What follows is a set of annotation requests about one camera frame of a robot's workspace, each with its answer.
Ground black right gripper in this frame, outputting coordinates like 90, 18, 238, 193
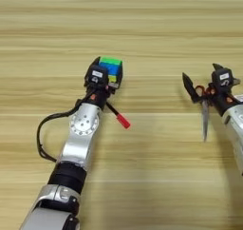
181, 63, 243, 118

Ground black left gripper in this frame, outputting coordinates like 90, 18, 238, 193
83, 56, 124, 111

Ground colourful puzzle cube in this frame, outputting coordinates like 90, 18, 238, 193
98, 55, 123, 84

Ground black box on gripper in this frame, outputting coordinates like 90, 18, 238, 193
211, 67, 234, 90
84, 65, 110, 86

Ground red and black pen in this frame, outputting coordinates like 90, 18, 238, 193
104, 101, 132, 130

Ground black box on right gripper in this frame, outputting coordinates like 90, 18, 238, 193
211, 67, 234, 90

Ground red handled scissors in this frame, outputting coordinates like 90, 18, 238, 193
195, 84, 216, 144

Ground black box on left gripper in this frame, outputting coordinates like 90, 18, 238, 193
84, 65, 110, 86

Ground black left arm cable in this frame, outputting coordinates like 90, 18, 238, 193
36, 94, 96, 163

